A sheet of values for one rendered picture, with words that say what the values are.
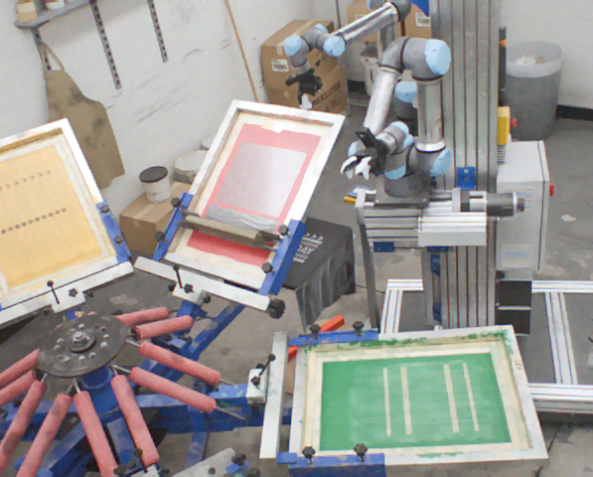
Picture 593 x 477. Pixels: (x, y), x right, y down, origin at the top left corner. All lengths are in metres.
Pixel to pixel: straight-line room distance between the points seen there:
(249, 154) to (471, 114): 0.94
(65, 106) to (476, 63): 2.77
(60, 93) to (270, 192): 2.13
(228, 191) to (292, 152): 0.32
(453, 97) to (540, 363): 1.43
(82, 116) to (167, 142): 0.89
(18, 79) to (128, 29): 0.92
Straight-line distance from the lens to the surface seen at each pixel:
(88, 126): 4.89
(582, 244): 4.83
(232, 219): 3.00
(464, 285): 3.46
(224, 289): 2.77
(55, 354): 2.52
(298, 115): 3.07
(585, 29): 6.01
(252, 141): 3.15
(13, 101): 4.62
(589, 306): 4.06
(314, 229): 3.37
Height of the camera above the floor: 2.84
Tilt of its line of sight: 34 degrees down
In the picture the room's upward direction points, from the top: 10 degrees counter-clockwise
